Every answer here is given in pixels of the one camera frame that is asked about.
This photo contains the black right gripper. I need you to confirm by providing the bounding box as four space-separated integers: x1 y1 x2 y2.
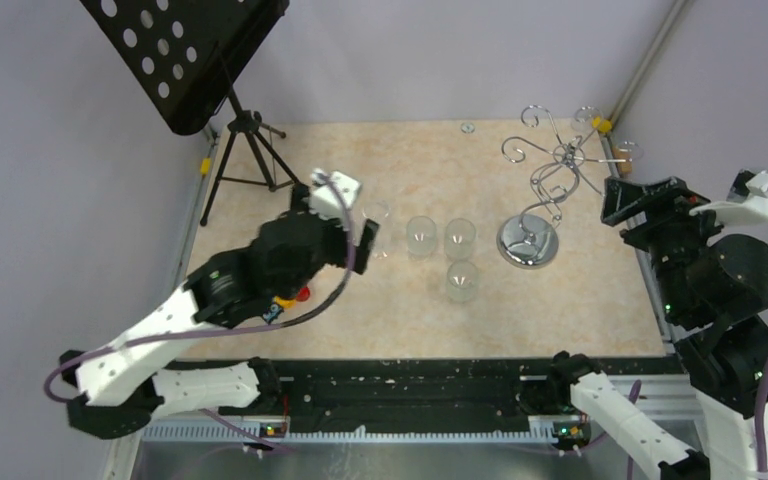
599 173 736 321

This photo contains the etched wine glass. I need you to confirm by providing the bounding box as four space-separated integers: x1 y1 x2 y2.
444 218 477 261
445 260 479 303
406 216 437 260

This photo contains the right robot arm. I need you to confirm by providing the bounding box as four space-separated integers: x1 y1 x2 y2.
546 170 768 479

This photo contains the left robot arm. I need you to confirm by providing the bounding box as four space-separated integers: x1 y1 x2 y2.
55 173 379 440

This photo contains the chrome wine glass rack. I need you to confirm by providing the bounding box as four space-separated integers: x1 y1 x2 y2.
495 105 643 269

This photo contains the small wooden block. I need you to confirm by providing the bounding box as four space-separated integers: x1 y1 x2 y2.
612 147 632 177

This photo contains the red cylinder block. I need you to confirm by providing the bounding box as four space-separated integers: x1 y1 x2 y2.
295 286 311 302

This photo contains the yellow clamp right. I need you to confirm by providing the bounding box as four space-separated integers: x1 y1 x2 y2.
591 116 613 134

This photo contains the yellow clamp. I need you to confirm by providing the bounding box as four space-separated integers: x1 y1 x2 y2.
199 157 211 176
591 116 613 134

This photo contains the yellow clamp left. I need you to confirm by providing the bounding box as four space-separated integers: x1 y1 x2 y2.
199 157 211 176

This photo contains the black perforated music stand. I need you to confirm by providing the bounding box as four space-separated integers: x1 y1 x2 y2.
80 0 300 225

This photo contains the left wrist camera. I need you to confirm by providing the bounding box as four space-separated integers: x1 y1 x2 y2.
308 168 363 231

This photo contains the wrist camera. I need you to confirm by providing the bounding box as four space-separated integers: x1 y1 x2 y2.
689 170 768 227
308 168 363 231

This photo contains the yellow ring block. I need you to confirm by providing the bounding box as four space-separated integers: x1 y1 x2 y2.
273 297 297 310

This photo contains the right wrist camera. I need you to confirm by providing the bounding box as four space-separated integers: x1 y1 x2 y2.
689 170 768 227

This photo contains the corner wall rail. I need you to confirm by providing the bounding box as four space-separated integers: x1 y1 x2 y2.
608 0 695 128

